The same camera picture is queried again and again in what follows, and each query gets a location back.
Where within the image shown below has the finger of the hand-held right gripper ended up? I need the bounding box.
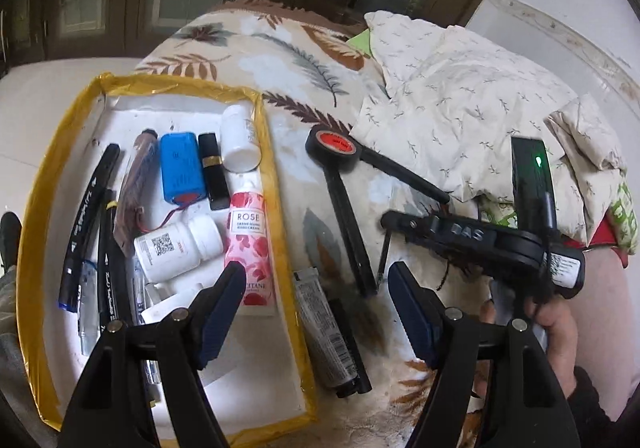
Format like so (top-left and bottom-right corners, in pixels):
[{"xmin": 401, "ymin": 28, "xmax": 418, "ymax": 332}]
[{"xmin": 381, "ymin": 209, "xmax": 441, "ymax": 245}]

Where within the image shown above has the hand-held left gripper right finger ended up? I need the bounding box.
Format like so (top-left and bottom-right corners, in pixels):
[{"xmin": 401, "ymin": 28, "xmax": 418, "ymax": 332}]
[{"xmin": 387, "ymin": 262, "xmax": 582, "ymax": 448}]

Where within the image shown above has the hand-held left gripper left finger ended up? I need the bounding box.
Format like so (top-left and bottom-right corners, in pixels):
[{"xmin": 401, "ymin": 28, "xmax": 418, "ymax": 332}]
[{"xmin": 59, "ymin": 262, "xmax": 247, "ymax": 448}]

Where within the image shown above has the large white pill bottle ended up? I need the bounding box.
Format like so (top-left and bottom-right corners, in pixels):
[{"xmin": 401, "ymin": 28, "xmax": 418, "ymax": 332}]
[{"xmin": 133, "ymin": 214, "xmax": 225, "ymax": 282}]

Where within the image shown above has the white box with yellow tape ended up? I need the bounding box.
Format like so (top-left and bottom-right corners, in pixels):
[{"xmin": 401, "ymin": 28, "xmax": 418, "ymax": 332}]
[{"xmin": 17, "ymin": 72, "xmax": 319, "ymax": 435}]

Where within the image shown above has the black lipstick with gold band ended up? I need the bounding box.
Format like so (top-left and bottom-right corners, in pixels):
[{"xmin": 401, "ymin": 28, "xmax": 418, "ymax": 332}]
[{"xmin": 196, "ymin": 132, "xmax": 232, "ymax": 212}]

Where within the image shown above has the mauve hand cream tube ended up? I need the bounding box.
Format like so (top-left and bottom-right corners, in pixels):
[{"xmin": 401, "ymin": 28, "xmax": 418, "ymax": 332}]
[{"xmin": 113, "ymin": 128, "xmax": 161, "ymax": 257}]

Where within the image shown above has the blue battery pack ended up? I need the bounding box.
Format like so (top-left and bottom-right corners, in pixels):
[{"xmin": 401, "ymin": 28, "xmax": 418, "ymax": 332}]
[{"xmin": 139, "ymin": 131, "xmax": 210, "ymax": 235}]

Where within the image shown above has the black marker with blue end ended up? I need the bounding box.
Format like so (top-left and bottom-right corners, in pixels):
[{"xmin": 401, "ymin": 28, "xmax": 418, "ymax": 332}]
[{"xmin": 56, "ymin": 143, "xmax": 122, "ymax": 312}]

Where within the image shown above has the small white bottle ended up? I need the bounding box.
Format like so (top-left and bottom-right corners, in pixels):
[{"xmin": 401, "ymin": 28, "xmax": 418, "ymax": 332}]
[{"xmin": 219, "ymin": 104, "xmax": 263, "ymax": 173}]

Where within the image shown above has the person's right hand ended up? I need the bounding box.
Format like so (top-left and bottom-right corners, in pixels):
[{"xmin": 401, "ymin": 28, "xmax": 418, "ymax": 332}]
[{"xmin": 480, "ymin": 299, "xmax": 578, "ymax": 402}]

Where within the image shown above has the black flat bar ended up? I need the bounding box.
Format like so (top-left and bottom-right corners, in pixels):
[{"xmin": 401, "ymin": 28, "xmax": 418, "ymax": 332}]
[
  {"xmin": 326, "ymin": 167, "xmax": 379, "ymax": 299},
  {"xmin": 356, "ymin": 144, "xmax": 452, "ymax": 205}
]

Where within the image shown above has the white card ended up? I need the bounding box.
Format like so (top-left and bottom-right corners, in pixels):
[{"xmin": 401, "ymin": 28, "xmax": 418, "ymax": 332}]
[{"xmin": 141, "ymin": 278, "xmax": 221, "ymax": 327}]

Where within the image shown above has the rose-print hand cream tube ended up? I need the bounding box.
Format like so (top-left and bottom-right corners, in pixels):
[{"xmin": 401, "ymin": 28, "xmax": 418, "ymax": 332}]
[{"xmin": 223, "ymin": 178, "xmax": 279, "ymax": 319}]

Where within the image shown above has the black mascara tube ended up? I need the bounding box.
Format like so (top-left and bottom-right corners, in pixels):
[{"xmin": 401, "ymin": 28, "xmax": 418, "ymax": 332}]
[{"xmin": 326, "ymin": 297, "xmax": 374, "ymax": 398}]

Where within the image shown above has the grey tube with black cap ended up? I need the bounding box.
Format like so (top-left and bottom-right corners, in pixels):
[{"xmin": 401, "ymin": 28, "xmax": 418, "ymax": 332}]
[{"xmin": 291, "ymin": 267, "xmax": 352, "ymax": 390}]

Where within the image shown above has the red cloth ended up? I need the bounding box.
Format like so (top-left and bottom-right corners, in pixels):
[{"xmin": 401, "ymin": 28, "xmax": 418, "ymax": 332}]
[{"xmin": 589, "ymin": 217, "xmax": 632, "ymax": 269}]

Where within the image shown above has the green white printed cloth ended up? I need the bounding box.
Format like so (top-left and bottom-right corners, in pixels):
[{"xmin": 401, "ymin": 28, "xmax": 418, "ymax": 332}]
[{"xmin": 606, "ymin": 182, "xmax": 640, "ymax": 255}]

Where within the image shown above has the black tape roll red core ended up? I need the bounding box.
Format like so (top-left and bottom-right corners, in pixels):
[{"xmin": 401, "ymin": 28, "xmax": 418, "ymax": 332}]
[{"xmin": 304, "ymin": 124, "xmax": 362, "ymax": 173}]

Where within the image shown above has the leaf-print bedsheet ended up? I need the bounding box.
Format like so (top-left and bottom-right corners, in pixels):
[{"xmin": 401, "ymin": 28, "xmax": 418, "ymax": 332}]
[{"xmin": 134, "ymin": 2, "xmax": 501, "ymax": 448}]

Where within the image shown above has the white patterned blanket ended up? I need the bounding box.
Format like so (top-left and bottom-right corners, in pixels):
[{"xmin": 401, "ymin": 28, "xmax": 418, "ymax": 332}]
[{"xmin": 349, "ymin": 9, "xmax": 629, "ymax": 242}]

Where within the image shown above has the thick black marker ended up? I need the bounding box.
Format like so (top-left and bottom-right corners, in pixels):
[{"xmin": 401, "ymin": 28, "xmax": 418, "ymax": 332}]
[{"xmin": 96, "ymin": 189, "xmax": 132, "ymax": 329}]

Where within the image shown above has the light green cloth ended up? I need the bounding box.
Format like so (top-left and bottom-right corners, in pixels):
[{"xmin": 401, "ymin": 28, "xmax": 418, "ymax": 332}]
[{"xmin": 346, "ymin": 29, "xmax": 374, "ymax": 52}]

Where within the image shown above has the person's camouflage pants leg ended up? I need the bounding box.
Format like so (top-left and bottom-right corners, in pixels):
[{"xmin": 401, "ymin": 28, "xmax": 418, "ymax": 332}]
[{"xmin": 0, "ymin": 262, "xmax": 59, "ymax": 448}]

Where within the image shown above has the black shoe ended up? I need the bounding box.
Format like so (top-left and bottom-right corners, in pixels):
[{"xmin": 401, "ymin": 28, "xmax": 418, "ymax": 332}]
[{"xmin": 0, "ymin": 211, "xmax": 24, "ymax": 275}]

